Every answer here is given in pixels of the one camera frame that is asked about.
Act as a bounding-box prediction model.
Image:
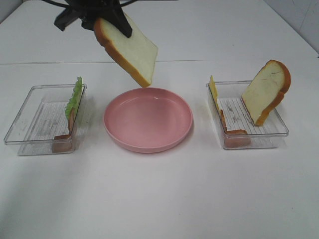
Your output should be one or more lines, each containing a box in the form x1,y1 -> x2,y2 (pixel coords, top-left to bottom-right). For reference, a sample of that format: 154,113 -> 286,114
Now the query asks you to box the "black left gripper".
54,0 -> 133,38

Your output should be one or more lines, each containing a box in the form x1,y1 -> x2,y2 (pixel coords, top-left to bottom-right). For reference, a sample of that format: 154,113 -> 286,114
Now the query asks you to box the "square white bread slice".
94,14 -> 158,88

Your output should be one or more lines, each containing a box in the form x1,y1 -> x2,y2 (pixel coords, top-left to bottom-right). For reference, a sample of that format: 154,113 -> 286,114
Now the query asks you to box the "green lettuce leaf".
65,77 -> 83,119

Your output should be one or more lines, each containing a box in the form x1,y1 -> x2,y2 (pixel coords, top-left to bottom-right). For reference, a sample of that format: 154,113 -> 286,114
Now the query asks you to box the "tray bacon strip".
220,110 -> 251,148
51,108 -> 74,153

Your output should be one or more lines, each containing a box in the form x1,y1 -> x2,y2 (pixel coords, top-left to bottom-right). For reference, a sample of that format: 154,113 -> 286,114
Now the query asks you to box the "pink round plate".
103,88 -> 193,153

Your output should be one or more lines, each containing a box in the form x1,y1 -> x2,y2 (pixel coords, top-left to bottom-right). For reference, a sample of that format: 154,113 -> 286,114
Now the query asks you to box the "left clear plastic tray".
4,84 -> 87,156

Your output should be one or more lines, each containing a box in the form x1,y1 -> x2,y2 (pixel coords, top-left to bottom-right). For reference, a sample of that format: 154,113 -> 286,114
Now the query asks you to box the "clear plastic tray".
4,84 -> 87,156
206,81 -> 289,150

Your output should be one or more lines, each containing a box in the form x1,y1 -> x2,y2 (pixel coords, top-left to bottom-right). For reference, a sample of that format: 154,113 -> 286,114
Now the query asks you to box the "yellow cheese slice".
208,75 -> 220,114

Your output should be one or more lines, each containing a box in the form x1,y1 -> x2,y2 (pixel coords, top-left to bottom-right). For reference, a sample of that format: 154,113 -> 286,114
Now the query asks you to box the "right clear plastic tray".
206,81 -> 289,150

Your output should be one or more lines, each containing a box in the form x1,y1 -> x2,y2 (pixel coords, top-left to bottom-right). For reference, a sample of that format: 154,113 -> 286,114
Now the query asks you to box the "round-top bread slice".
242,60 -> 291,126

